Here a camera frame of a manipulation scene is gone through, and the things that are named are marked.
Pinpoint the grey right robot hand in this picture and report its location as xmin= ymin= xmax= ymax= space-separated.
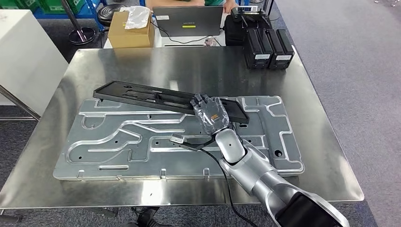
xmin=190 ymin=93 xmax=232 ymax=136

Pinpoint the person's hand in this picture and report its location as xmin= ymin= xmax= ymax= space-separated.
xmin=223 ymin=0 xmax=239 ymax=14

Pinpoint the black plastic car part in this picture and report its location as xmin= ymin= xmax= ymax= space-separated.
xmin=92 ymin=80 xmax=251 ymax=125

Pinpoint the black bag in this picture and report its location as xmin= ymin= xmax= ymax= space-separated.
xmin=223 ymin=14 xmax=274 ymax=48

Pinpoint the grey laptop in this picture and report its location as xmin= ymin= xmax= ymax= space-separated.
xmin=152 ymin=5 xmax=224 ymax=38

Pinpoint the black battery box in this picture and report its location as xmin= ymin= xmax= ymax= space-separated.
xmin=266 ymin=28 xmax=296 ymax=70
xmin=244 ymin=28 xmax=274 ymax=70

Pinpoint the large stamped metal plate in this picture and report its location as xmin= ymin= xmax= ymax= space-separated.
xmin=52 ymin=95 xmax=305 ymax=182

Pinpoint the clear plastic bag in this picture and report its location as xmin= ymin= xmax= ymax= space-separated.
xmin=120 ymin=5 xmax=151 ymax=30

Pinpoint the brown cardboard box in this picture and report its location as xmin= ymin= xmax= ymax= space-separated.
xmin=107 ymin=11 xmax=156 ymax=49

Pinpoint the black round ribbed base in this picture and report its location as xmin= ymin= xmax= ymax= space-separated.
xmin=97 ymin=3 xmax=128 ymax=28

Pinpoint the black robot foot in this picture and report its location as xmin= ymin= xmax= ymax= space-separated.
xmin=121 ymin=206 xmax=174 ymax=227

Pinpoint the stanchion with black base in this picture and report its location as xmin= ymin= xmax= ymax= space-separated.
xmin=60 ymin=0 xmax=97 ymax=46

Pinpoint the green plastic crate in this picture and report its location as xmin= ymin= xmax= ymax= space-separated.
xmin=66 ymin=0 xmax=87 ymax=14
xmin=39 ymin=0 xmax=67 ymax=14
xmin=0 ymin=0 xmax=40 ymax=10

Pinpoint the blue metal storage rack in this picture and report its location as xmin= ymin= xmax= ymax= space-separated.
xmin=33 ymin=0 xmax=105 ymax=32

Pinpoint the stainless steel side table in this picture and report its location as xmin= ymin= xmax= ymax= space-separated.
xmin=0 ymin=84 xmax=41 ymax=122

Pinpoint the white cabinet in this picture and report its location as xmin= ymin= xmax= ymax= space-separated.
xmin=0 ymin=9 xmax=70 ymax=117

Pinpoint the black laptop cable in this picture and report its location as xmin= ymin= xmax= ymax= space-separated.
xmin=149 ymin=19 xmax=221 ymax=46

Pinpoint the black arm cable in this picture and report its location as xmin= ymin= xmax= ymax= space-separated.
xmin=200 ymin=147 xmax=259 ymax=227

